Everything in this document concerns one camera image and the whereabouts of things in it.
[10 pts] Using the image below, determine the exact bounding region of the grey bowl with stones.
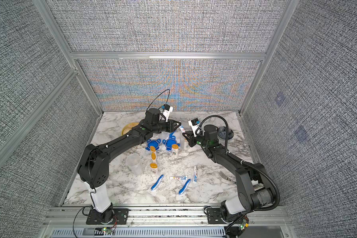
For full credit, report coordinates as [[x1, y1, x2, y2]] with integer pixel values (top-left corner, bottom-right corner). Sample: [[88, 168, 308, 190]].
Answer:
[[217, 127, 234, 140]]

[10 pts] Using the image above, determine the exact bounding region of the orange cap bottle front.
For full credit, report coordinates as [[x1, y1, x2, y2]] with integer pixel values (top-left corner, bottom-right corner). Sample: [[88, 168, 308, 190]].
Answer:
[[150, 163, 160, 177]]

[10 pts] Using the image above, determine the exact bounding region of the blue lid left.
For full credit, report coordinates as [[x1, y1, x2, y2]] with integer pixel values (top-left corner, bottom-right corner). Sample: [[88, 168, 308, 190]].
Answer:
[[145, 139, 162, 151]]

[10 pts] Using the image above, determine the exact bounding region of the blue toothbrush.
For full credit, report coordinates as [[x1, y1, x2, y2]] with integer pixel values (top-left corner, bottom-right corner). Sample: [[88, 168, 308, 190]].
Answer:
[[179, 179, 191, 195], [151, 175, 164, 191]]

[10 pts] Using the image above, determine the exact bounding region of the toothpaste tube horizontal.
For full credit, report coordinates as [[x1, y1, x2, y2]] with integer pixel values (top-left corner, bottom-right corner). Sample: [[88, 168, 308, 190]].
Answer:
[[170, 176, 188, 180]]

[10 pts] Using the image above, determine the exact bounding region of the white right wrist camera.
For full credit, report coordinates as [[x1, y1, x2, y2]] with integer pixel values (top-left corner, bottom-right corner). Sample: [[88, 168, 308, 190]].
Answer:
[[188, 118, 200, 137]]

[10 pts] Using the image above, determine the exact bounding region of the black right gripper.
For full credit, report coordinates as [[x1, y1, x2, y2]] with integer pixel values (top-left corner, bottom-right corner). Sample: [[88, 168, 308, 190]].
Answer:
[[183, 130, 211, 150]]

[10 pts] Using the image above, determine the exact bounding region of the blue lid middle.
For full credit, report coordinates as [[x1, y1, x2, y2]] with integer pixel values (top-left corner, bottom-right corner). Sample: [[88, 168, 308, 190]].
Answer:
[[162, 135, 180, 151]]

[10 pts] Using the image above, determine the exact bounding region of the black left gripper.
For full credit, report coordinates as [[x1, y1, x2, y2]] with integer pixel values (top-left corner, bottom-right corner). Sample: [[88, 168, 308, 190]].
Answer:
[[151, 119, 182, 134]]

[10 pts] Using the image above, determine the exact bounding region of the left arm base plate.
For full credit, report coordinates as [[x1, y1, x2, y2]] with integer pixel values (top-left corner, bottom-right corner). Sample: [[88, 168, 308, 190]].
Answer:
[[86, 208, 130, 225]]

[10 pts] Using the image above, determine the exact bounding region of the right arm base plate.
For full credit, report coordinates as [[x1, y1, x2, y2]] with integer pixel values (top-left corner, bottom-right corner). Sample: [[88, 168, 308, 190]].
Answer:
[[203, 207, 244, 225]]

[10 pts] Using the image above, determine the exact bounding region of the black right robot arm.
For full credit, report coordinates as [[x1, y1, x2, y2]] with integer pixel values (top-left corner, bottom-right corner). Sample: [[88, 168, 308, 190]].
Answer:
[[183, 115, 280, 223]]

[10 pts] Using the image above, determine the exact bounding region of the orange cap bottle upright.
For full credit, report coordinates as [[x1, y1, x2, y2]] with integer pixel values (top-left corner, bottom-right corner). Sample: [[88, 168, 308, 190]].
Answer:
[[172, 144, 179, 157]]

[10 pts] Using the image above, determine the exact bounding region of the blue lid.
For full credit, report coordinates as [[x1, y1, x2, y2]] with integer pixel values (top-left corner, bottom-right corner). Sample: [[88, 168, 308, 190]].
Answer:
[[162, 135, 180, 151], [145, 139, 162, 151]]

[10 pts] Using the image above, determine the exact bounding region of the green handled fork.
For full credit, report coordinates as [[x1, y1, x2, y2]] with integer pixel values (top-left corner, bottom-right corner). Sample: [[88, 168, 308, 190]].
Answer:
[[219, 171, 237, 184]]

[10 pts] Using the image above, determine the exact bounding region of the yellow steamer basket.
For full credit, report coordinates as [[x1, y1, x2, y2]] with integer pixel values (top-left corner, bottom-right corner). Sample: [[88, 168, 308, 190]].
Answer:
[[122, 123, 139, 135]]

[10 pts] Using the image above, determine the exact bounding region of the toothpaste tube vertical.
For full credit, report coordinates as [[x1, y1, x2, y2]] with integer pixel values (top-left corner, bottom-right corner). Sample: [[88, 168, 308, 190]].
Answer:
[[192, 166, 197, 183]]

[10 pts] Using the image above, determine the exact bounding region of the orange cap bottle lying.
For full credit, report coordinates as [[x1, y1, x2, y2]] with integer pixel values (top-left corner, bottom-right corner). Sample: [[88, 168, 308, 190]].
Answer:
[[150, 146, 157, 164]]

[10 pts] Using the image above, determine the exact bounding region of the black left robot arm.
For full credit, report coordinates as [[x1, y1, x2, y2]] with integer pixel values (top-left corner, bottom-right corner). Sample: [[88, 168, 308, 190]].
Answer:
[[77, 108, 181, 224]]

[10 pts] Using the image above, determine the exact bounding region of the aluminium front rail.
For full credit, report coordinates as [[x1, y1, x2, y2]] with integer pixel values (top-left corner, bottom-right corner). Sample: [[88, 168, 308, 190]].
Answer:
[[42, 204, 293, 228]]

